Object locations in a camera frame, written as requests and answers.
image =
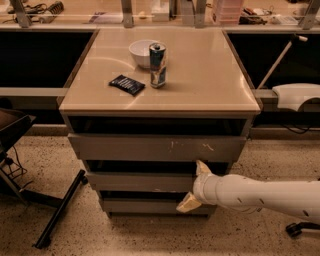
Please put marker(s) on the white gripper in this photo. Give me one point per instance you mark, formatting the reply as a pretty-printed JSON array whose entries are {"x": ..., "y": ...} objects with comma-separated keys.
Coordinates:
[{"x": 201, "y": 188}]

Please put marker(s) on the grey drawer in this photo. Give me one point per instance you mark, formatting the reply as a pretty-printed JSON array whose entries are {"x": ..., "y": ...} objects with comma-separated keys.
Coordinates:
[
  {"x": 157, "y": 147},
  {"x": 138, "y": 207},
  {"x": 141, "y": 182}
]

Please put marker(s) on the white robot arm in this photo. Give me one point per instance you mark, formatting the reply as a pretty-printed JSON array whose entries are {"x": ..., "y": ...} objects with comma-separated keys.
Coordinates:
[{"x": 300, "y": 199}]

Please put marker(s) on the grey bottom drawer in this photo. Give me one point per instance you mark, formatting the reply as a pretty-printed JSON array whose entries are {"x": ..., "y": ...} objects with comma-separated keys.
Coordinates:
[{"x": 138, "y": 207}]

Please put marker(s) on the grey drawer cabinet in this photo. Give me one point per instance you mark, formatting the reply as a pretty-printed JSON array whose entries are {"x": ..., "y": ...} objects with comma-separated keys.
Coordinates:
[{"x": 205, "y": 94}]

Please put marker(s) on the grey top drawer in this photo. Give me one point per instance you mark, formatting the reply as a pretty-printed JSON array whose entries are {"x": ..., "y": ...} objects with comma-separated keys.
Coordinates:
[{"x": 157, "y": 147}]

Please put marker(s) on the black caster wheel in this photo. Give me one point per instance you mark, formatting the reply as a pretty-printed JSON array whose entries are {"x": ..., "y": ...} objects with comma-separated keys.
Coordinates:
[{"x": 295, "y": 229}]

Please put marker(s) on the dark blue snack packet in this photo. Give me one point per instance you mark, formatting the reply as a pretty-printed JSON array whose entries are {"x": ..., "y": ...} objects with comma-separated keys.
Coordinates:
[{"x": 127, "y": 85}]

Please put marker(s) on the white curved plastic cover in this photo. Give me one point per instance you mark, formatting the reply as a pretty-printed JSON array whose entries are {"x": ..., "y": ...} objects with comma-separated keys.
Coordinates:
[{"x": 293, "y": 96}]

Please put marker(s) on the blue silver drink can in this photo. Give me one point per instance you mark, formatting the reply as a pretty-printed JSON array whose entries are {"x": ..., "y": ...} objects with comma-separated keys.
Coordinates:
[{"x": 157, "y": 54}]

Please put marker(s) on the white bowl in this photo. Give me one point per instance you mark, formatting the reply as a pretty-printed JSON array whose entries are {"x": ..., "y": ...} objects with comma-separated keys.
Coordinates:
[{"x": 139, "y": 51}]

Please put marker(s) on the pink storage box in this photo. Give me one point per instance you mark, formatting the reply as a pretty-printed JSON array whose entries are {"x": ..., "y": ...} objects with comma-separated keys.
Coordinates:
[{"x": 226, "y": 12}]

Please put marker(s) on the white stick with black tip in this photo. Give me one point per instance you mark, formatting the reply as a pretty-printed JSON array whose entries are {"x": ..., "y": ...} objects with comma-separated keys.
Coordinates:
[{"x": 294, "y": 38}]

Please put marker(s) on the white tissue box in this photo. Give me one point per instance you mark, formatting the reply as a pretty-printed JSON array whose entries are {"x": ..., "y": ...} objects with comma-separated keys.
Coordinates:
[{"x": 160, "y": 10}]

